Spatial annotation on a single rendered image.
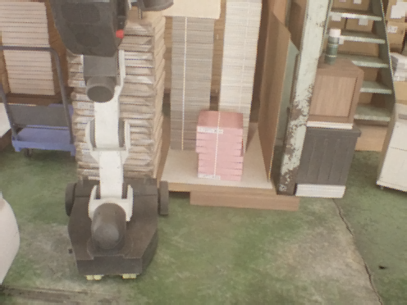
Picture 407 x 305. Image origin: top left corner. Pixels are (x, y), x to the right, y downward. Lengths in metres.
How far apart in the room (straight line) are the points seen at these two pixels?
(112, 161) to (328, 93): 1.28
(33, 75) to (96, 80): 2.41
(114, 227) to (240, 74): 1.35
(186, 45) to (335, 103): 1.00
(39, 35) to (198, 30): 1.77
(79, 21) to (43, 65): 2.51
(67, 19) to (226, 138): 1.28
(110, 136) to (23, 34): 2.25
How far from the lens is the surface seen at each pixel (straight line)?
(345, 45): 4.30
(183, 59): 2.51
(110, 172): 1.88
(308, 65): 2.12
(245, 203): 2.37
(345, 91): 2.33
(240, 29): 2.47
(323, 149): 2.43
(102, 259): 1.81
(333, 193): 2.62
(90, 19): 1.34
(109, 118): 1.75
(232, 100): 2.60
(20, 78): 3.99
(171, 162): 2.61
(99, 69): 1.56
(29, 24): 3.79
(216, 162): 2.38
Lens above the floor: 1.43
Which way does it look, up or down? 28 degrees down
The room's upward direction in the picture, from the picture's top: 4 degrees clockwise
